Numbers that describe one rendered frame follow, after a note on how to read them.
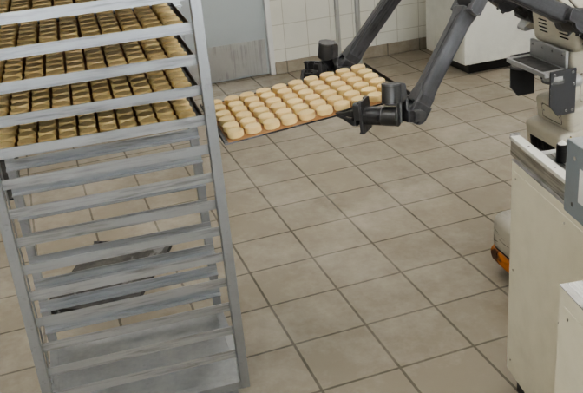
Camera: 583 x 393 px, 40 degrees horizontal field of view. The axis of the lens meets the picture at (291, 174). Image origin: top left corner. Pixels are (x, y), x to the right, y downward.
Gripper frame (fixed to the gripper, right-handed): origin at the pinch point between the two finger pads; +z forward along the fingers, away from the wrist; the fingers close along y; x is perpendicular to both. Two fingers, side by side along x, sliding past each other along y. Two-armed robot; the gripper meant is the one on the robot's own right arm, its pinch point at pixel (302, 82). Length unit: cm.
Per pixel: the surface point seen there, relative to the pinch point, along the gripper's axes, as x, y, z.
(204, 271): -35, -64, 30
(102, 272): -60, -54, 55
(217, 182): 1, -11, 59
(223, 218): 1, -23, 59
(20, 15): -30, 46, 86
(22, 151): -37, 10, 92
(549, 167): 89, -12, 28
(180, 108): -13, 9, 52
